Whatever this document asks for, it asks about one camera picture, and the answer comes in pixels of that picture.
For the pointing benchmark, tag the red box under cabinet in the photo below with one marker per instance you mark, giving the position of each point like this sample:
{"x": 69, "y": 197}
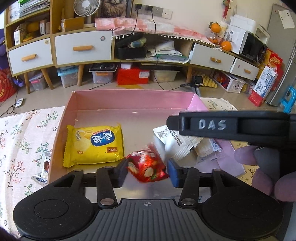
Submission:
{"x": 132, "y": 76}

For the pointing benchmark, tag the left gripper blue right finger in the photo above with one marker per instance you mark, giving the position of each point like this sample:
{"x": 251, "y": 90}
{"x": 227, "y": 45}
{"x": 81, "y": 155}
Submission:
{"x": 188, "y": 179}

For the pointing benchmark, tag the orange fruit upper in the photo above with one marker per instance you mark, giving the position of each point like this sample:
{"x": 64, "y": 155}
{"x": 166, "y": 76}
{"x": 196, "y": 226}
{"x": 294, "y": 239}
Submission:
{"x": 215, "y": 27}

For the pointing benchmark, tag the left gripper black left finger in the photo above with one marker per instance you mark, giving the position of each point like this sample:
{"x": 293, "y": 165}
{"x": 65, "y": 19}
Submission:
{"x": 108, "y": 178}

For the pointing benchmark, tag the clear plastic bin right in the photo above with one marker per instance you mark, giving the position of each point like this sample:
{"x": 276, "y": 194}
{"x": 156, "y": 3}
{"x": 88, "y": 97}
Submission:
{"x": 163, "y": 76}

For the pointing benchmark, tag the yellow egg tray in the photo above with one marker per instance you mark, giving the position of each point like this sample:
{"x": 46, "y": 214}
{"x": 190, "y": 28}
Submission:
{"x": 207, "y": 81}

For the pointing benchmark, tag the clear wrapped cracker packet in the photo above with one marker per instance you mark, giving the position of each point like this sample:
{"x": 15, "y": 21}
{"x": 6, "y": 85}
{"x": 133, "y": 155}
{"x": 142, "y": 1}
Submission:
{"x": 206, "y": 147}

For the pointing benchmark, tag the blue plastic stool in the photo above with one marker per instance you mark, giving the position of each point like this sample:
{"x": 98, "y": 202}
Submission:
{"x": 288, "y": 101}

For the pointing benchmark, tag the black white microwave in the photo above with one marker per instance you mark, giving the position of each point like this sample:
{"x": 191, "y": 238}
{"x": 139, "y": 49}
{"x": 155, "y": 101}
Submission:
{"x": 245, "y": 44}

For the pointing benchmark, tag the blue lid plastic bin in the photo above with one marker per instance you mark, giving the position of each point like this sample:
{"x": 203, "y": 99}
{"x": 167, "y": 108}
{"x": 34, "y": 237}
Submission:
{"x": 68, "y": 75}

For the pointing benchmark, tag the orange fruit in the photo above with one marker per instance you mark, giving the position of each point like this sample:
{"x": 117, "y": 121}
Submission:
{"x": 215, "y": 27}
{"x": 226, "y": 45}

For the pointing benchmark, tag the blue white milk carton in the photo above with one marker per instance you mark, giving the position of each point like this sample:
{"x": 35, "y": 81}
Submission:
{"x": 263, "y": 86}

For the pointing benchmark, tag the white gift box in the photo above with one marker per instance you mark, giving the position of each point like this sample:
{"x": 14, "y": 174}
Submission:
{"x": 228, "y": 82}

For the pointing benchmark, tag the white snack packet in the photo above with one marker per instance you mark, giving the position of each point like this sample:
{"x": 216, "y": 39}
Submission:
{"x": 176, "y": 145}

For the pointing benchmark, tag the framed cat picture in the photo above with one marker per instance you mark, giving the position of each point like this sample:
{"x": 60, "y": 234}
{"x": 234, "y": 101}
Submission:
{"x": 116, "y": 8}

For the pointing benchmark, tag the pink cardboard box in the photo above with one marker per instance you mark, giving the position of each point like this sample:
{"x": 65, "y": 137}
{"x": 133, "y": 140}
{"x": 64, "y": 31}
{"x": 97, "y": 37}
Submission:
{"x": 138, "y": 111}

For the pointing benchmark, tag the small white desk fan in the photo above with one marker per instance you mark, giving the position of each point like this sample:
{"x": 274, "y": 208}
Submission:
{"x": 86, "y": 8}

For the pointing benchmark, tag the pink folded blanket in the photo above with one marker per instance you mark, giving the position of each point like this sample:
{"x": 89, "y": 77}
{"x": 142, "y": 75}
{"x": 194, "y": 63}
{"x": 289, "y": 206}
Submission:
{"x": 124, "y": 26}

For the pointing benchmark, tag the black camera on tripod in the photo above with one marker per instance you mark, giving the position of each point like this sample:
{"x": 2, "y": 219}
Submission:
{"x": 195, "y": 84}

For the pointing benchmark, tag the right hand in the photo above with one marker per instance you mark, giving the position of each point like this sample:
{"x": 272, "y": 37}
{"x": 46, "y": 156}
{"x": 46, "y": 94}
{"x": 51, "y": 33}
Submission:
{"x": 267, "y": 177}

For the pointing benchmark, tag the wooden white drawer cabinet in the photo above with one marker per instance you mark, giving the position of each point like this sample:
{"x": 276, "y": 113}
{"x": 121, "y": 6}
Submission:
{"x": 88, "y": 45}

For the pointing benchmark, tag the yellow chips packet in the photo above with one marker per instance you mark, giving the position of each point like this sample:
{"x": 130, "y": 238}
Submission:
{"x": 93, "y": 145}

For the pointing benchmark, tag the black storage bin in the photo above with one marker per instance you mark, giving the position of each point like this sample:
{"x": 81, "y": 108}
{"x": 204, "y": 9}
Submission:
{"x": 131, "y": 47}

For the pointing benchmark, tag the red snack packet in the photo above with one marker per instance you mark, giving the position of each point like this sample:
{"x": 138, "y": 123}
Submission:
{"x": 146, "y": 165}

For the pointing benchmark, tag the orange fruit lower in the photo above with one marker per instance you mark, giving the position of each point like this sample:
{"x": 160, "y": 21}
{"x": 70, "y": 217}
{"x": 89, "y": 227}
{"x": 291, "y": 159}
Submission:
{"x": 226, "y": 45}

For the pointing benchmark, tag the wall power sockets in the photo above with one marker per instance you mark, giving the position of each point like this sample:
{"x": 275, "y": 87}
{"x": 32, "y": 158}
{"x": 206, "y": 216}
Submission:
{"x": 152, "y": 11}

